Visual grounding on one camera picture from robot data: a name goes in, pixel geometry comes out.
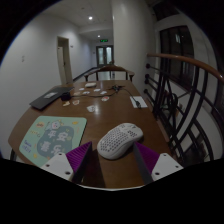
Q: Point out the red and white sticker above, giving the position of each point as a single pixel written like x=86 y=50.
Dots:
x=105 y=98

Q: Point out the green exit sign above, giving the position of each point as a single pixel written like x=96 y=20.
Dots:
x=104 y=40

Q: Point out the white paper sheet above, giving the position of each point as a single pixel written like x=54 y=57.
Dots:
x=140 y=102

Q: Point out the dark framed window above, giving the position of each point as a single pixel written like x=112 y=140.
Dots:
x=176 y=56

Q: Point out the black railing with wooden handrail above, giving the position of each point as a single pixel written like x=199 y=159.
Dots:
x=186 y=60

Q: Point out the recessed ceiling lights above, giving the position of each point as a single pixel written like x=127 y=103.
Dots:
x=90 y=18

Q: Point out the mint green printed mouse pad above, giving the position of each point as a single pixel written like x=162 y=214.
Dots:
x=50 y=140

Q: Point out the yellow sticker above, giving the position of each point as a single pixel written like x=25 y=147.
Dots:
x=66 y=103

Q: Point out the wooden armchair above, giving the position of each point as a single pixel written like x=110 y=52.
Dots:
x=110 y=68

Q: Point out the dark closed laptop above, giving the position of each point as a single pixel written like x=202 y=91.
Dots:
x=50 y=97

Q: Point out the small black box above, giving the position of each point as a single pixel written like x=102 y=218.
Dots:
x=65 y=96

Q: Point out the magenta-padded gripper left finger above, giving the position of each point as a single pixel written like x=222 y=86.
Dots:
x=61 y=163

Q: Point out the white cut-out sticker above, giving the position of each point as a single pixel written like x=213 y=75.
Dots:
x=91 y=108

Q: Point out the glass double door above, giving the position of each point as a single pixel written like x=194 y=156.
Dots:
x=104 y=55

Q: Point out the small white flat box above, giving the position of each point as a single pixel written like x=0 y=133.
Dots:
x=90 y=85

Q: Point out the small white sticker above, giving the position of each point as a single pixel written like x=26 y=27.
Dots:
x=103 y=92
x=81 y=89
x=97 y=90

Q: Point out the orange sticker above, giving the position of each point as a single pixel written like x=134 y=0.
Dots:
x=76 y=102

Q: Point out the white perforated computer mouse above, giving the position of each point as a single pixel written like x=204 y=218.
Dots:
x=116 y=141

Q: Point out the open side door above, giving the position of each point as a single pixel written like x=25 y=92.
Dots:
x=65 y=61

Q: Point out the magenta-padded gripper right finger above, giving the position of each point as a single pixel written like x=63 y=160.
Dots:
x=163 y=165

